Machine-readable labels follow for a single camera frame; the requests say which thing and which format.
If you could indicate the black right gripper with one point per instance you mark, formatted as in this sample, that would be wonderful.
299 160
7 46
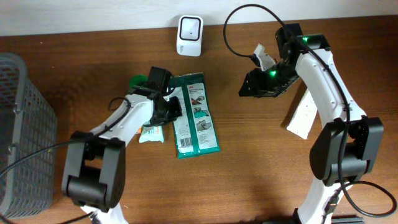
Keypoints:
255 80

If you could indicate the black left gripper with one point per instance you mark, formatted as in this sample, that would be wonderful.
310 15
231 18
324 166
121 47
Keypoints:
161 119

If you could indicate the grey plastic mesh basket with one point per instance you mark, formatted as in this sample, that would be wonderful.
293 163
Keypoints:
28 124

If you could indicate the white barcode scanner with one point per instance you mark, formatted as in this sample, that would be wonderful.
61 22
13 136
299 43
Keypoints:
189 35

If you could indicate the white tube with tan cap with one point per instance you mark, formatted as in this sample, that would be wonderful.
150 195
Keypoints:
304 116

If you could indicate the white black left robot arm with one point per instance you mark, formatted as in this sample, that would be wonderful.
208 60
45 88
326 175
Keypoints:
95 168

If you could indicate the green lid jar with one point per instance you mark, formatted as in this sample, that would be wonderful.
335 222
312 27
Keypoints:
138 80

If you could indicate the dark green 3M package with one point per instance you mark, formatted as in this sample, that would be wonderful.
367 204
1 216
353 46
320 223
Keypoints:
195 133

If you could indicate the mint green wipes packet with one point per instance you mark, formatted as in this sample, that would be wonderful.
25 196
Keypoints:
151 134

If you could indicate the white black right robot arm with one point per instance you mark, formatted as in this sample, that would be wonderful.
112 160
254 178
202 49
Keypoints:
347 146

